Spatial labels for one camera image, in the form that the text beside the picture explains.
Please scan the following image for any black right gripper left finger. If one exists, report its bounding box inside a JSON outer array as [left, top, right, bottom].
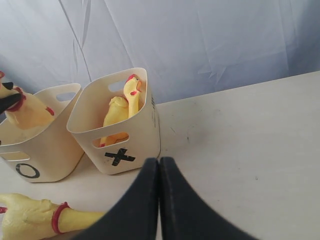
[[73, 158, 159, 240]]

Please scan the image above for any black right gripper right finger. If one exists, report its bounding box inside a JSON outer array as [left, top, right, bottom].
[[159, 157, 253, 240]]

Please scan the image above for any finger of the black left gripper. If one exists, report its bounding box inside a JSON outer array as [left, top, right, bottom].
[[0, 82, 22, 114]]

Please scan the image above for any large front yellow rubber chicken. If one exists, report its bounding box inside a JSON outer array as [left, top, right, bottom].
[[3, 85, 55, 130]]

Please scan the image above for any headless yellow rubber chicken body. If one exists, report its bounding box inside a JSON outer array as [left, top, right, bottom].
[[99, 96, 129, 148]]

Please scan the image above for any yellow chicken head with tube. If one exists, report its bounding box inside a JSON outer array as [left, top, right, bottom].
[[123, 74, 142, 118]]

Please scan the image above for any cream bin marked O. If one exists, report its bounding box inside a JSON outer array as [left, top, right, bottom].
[[0, 83, 84, 183]]

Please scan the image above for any cream bin marked X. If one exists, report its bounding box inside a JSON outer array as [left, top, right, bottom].
[[66, 67, 161, 175]]

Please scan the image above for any yellow rubber chicken lying behind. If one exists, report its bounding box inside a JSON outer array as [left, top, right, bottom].
[[0, 193, 106, 240]]

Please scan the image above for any white backdrop curtain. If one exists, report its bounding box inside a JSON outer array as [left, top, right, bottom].
[[0, 0, 320, 103]]

